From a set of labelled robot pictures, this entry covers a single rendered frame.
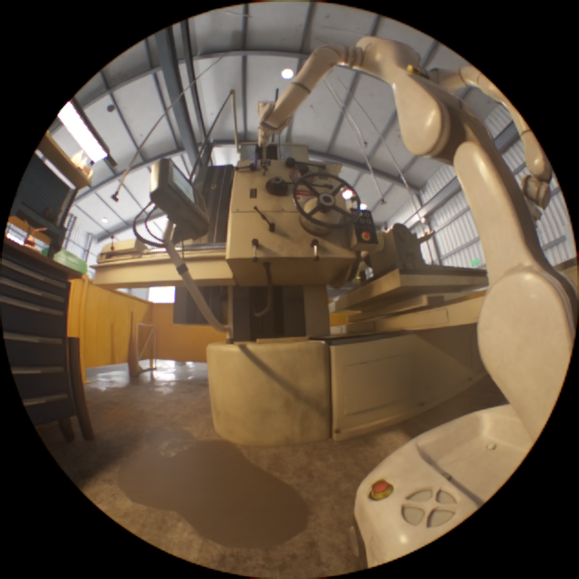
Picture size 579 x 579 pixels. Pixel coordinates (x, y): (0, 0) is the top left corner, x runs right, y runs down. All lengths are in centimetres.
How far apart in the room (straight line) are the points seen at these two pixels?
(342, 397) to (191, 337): 296
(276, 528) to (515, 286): 82
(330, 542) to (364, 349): 97
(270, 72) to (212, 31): 268
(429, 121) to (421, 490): 64
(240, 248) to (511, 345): 111
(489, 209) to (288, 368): 101
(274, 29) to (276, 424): 841
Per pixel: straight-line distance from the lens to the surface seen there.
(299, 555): 73
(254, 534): 78
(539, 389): 30
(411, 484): 41
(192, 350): 366
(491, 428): 67
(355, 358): 115
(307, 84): 74
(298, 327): 166
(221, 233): 194
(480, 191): 39
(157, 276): 156
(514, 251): 35
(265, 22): 792
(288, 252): 109
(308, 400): 112
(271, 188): 131
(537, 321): 28
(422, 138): 46
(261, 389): 107
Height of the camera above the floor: 66
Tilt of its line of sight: 13 degrees up
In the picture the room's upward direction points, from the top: 3 degrees counter-clockwise
